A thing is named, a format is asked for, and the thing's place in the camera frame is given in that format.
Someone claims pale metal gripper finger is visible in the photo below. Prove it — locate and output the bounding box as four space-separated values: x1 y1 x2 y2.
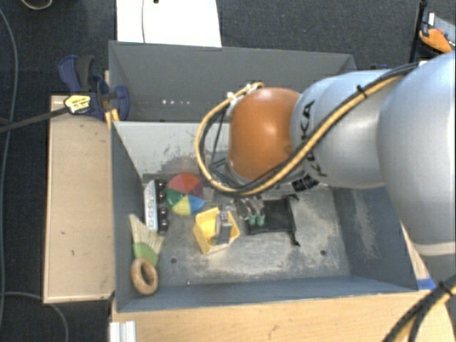
215 210 234 245

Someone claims yellow open box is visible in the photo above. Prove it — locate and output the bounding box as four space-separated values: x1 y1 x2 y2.
192 207 242 255

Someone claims black square pad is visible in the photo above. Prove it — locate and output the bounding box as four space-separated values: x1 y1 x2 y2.
247 195 301 247

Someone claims grey metal bin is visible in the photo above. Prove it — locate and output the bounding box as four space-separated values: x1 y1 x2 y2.
108 40 420 314

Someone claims multicolour ball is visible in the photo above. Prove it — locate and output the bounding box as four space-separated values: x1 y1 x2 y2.
165 172 207 217

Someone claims white shuttlecock with green base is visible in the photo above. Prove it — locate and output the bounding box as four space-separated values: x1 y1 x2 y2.
128 213 166 267

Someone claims pale wood flat board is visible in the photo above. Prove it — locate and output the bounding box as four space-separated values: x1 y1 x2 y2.
42 94 116 304

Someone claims black cylinder on white bracket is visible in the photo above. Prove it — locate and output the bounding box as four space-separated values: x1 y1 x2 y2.
291 176 321 193

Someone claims wooden ring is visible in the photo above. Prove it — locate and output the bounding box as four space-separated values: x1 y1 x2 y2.
129 257 160 296

